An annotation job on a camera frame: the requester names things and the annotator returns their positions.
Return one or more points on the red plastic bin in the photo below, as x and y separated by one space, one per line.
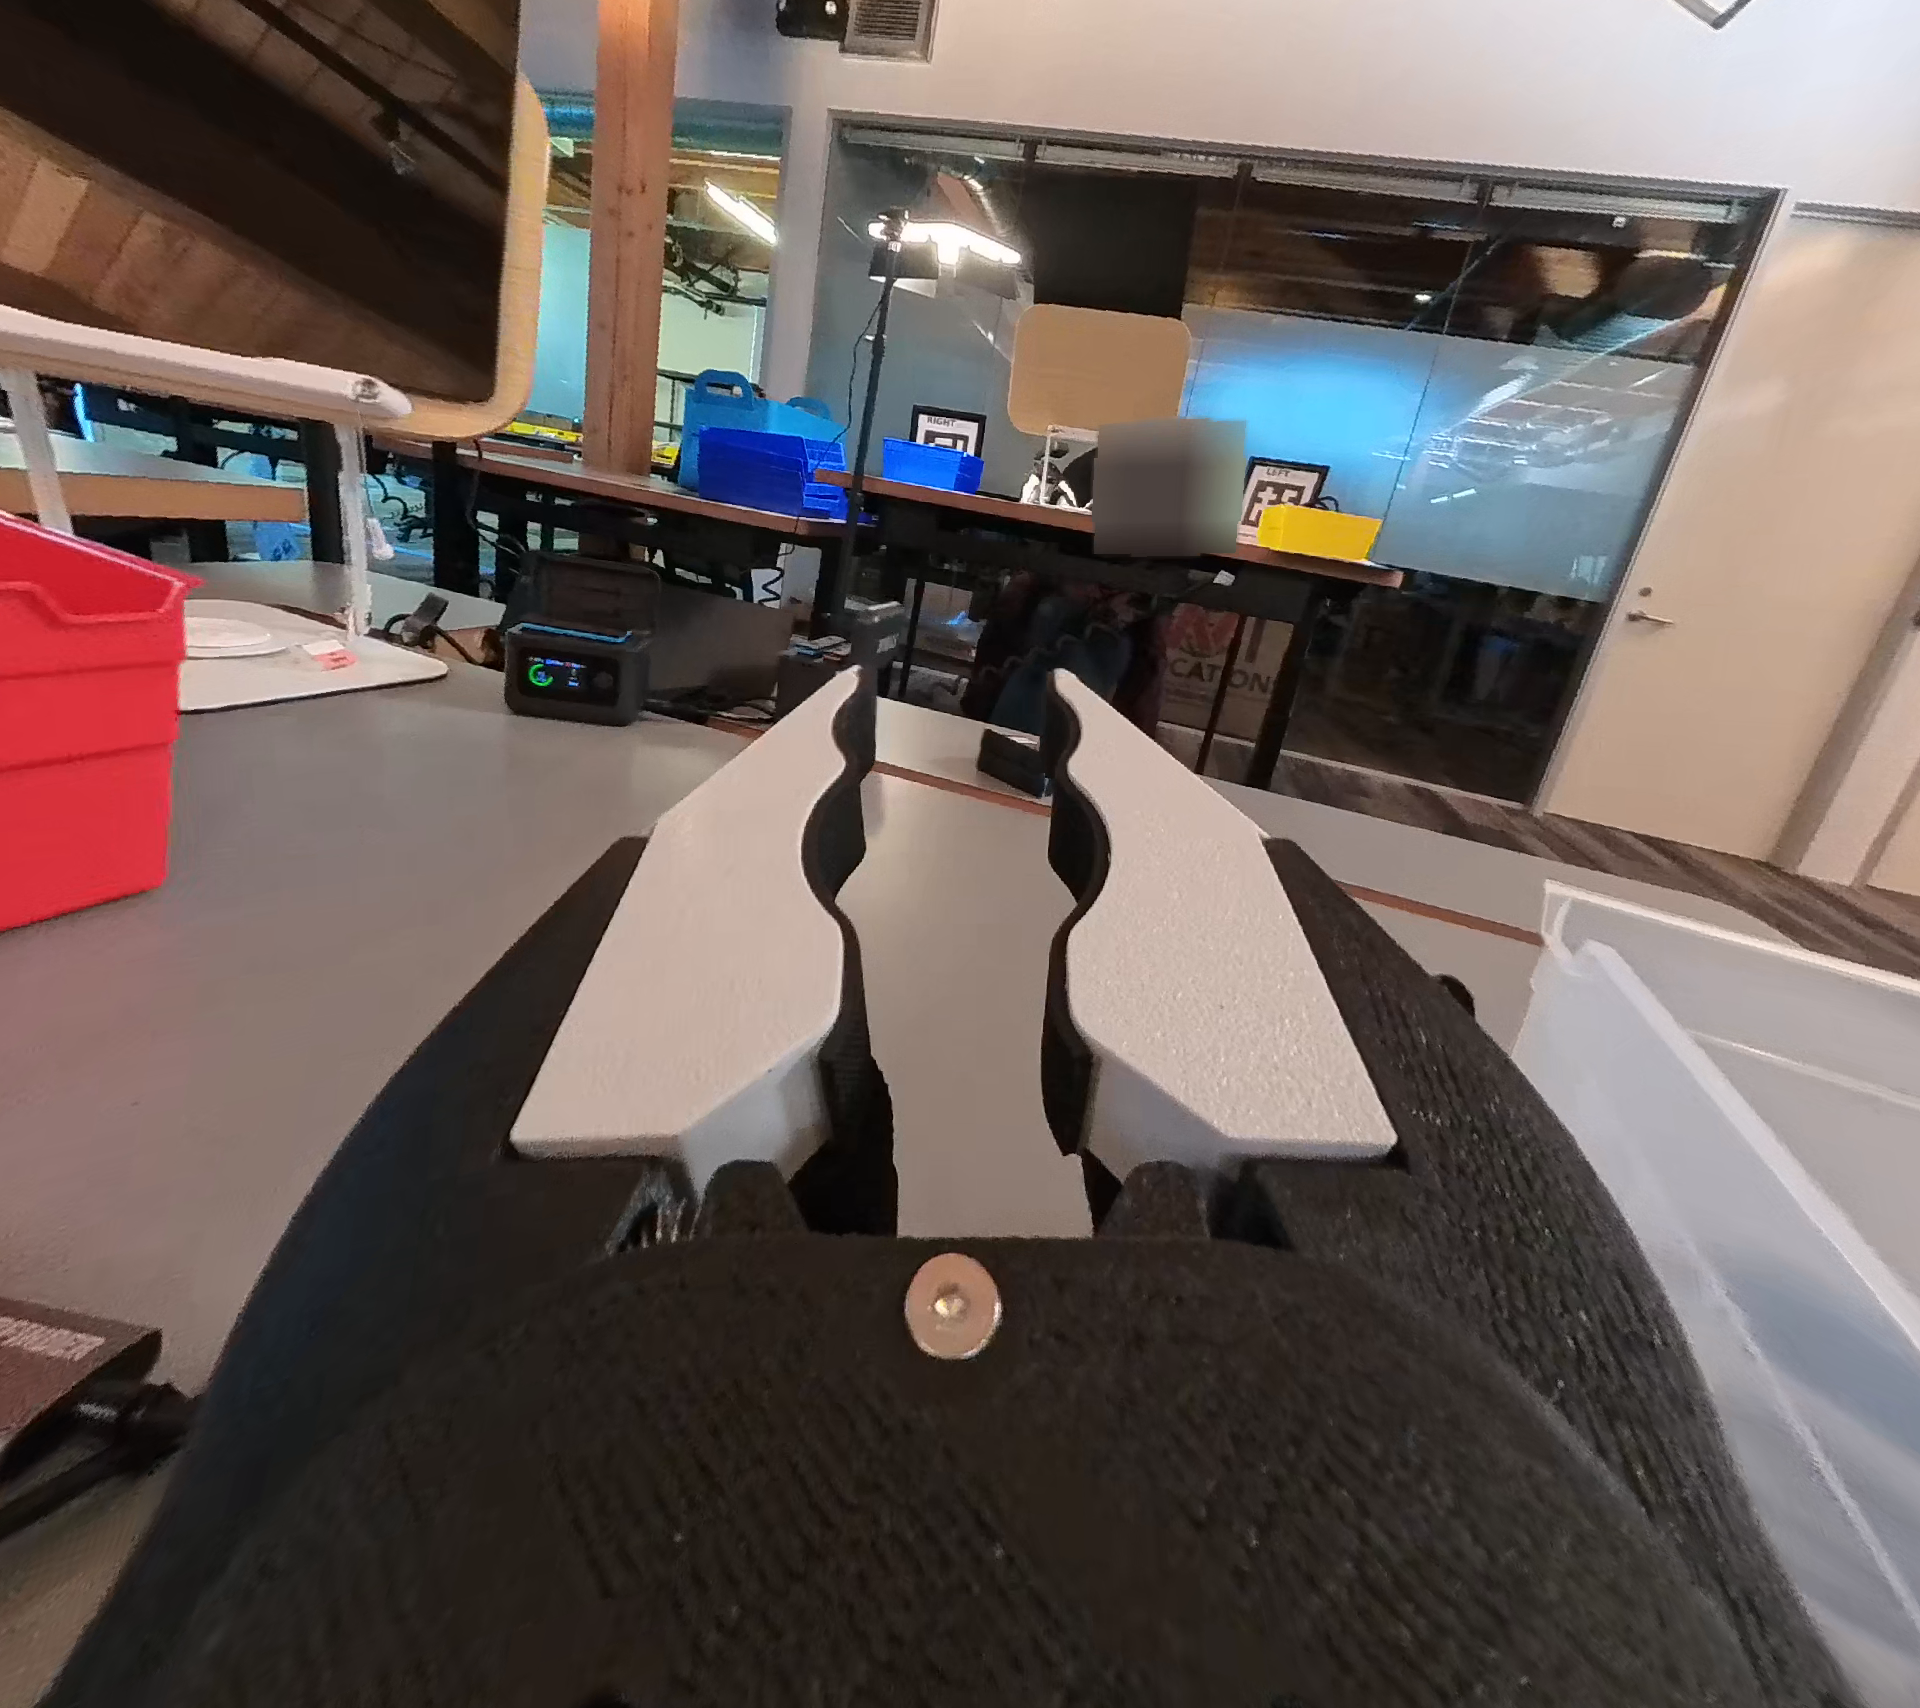
74 762

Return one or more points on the white mirror stand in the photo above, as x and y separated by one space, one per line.
300 680

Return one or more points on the printed cardboard box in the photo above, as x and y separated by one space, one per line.
1222 688

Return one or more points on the wooden framed mirror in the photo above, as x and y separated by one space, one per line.
270 88

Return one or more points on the clear plastic bin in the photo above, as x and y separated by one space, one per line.
1725 1139

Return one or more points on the white door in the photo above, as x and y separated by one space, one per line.
1725 539

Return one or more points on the yellow plastic bin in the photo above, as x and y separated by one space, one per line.
1321 534

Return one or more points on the wooden post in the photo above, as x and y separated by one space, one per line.
638 162

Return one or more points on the small black box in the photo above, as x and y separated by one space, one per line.
1013 762

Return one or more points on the black white printed tag sign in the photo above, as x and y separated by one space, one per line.
1282 493
948 426

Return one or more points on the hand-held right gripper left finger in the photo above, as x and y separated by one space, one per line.
691 989

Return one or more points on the studio light on stand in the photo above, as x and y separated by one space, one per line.
895 226

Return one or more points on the long wooden table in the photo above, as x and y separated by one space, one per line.
974 504
600 481

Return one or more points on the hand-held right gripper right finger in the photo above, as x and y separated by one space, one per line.
1214 1003

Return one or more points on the small red white packet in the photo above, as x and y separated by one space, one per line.
331 654

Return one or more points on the stack of blue bins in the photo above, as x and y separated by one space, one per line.
764 470

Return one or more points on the blue tote bag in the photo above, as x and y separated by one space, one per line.
720 403

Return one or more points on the blue plastic bin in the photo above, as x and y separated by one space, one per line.
931 470

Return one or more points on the black power station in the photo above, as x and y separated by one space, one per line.
584 680

